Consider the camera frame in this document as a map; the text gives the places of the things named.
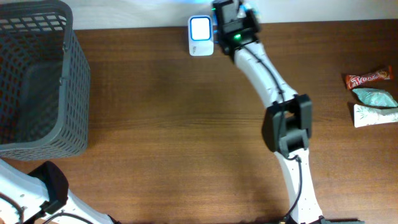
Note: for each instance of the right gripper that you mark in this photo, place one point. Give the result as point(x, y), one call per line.
point(253, 19)

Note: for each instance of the orange chocolate bar wrapper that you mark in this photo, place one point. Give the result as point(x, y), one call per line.
point(352, 81)

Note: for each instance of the teal wet wipes pack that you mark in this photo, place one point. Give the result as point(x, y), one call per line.
point(375, 97)

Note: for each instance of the white floral cream tube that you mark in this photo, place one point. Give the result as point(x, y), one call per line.
point(366, 116)

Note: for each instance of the small green tissue pack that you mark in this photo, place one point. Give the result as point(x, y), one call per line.
point(243, 9)

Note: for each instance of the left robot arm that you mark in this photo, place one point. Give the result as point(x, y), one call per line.
point(43, 195)

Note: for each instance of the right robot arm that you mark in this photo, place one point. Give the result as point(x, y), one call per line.
point(287, 125)

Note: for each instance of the white barcode scanner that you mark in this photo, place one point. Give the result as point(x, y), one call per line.
point(200, 36)

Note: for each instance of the grey plastic mesh basket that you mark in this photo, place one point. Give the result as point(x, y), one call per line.
point(45, 83)

